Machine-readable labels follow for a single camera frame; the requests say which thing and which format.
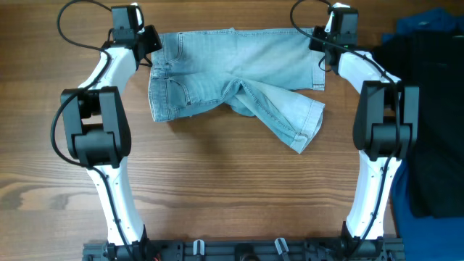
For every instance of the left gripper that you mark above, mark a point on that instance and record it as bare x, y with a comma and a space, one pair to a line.
151, 34

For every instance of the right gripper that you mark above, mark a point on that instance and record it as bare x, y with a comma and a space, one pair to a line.
318, 32

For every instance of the light blue denim shorts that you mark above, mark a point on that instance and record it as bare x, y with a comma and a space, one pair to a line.
258, 73

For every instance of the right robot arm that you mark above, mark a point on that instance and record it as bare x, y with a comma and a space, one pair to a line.
385, 128

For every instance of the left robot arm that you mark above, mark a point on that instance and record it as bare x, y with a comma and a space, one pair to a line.
98, 135

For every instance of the black t-shirt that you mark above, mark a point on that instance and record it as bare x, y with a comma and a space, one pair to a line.
434, 61

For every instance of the dark blue garment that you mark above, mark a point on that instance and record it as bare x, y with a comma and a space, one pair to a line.
425, 238

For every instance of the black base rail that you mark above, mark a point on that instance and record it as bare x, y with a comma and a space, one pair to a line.
277, 249

